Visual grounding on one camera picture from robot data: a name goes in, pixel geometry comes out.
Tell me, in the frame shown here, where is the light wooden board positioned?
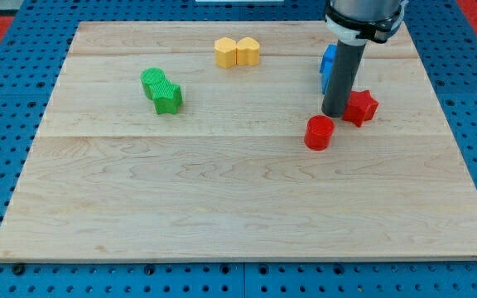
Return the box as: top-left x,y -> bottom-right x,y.
0,22 -> 477,263

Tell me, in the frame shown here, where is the red cylinder block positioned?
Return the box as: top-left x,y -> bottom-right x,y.
304,115 -> 335,151

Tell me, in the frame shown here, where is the green star block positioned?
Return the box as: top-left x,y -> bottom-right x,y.
151,79 -> 183,114

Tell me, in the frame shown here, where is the yellow heart block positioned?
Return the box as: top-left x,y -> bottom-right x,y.
236,37 -> 260,66

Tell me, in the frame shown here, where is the yellow hexagon block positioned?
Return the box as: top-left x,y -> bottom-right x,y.
214,37 -> 237,69

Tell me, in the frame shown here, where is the green cylinder block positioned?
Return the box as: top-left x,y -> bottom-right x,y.
140,68 -> 166,100

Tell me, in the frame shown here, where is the blue block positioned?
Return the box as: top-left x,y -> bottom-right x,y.
319,45 -> 337,94

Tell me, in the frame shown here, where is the red star block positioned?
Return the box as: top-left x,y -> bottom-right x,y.
342,90 -> 379,127

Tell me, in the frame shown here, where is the grey cylindrical pointer rod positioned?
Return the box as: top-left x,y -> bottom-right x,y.
321,41 -> 366,118

